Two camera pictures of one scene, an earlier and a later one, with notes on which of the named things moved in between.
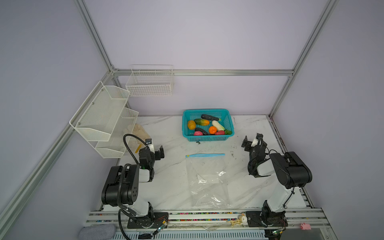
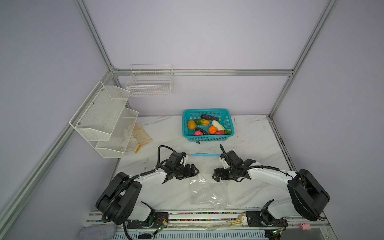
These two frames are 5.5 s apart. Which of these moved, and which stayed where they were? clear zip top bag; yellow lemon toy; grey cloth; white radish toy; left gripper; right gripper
Moved: right gripper; left gripper
Stayed: white radish toy; yellow lemon toy; grey cloth; clear zip top bag
